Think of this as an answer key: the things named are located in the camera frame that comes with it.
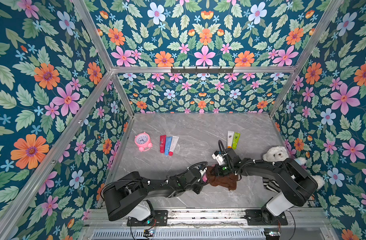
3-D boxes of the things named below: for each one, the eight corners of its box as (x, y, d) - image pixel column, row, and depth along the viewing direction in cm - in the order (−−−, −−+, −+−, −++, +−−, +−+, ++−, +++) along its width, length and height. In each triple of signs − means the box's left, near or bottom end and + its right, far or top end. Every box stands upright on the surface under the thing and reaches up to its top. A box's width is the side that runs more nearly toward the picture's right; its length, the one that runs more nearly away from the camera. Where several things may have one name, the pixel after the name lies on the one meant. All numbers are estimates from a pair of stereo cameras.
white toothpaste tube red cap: (166, 155, 99) (165, 153, 97) (173, 137, 108) (172, 135, 106) (172, 156, 98) (172, 154, 96) (178, 138, 107) (178, 136, 105)
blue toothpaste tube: (164, 155, 99) (163, 153, 97) (166, 138, 107) (166, 136, 106) (169, 155, 99) (169, 153, 97) (171, 138, 107) (171, 136, 106)
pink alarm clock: (140, 153, 100) (138, 150, 97) (134, 139, 107) (132, 136, 104) (154, 146, 103) (153, 143, 100) (147, 133, 110) (146, 130, 107)
